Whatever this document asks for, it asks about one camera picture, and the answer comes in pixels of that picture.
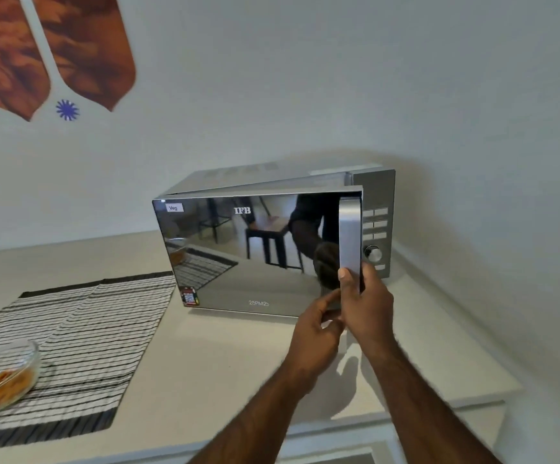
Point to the person's right hand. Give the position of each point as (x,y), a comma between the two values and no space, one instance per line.
(371,314)

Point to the person's left hand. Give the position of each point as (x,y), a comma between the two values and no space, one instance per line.
(311,340)

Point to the person's left thumb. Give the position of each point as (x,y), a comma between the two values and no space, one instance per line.
(334,323)

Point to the person's right thumb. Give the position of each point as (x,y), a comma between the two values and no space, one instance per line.
(346,287)

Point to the mirrored microwave door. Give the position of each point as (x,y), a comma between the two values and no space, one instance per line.
(241,265)

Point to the person's left forearm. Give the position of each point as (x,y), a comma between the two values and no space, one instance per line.
(265,415)

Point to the person's right forearm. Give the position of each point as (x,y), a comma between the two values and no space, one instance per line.
(420,405)

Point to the round silver control knob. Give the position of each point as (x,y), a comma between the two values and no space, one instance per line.
(373,253)

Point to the silver microwave oven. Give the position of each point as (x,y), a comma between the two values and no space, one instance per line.
(379,193)

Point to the colourful square sticker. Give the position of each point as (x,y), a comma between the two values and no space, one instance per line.
(189,296)

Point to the small white label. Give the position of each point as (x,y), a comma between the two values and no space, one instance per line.
(173,207)

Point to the black white striped placemat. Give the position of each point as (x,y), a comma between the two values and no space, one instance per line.
(86,343)

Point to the clear glass bowl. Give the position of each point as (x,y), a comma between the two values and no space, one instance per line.
(24,355)

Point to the brown leaf-shaped wall decal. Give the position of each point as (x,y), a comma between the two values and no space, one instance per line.
(4,53)
(89,43)

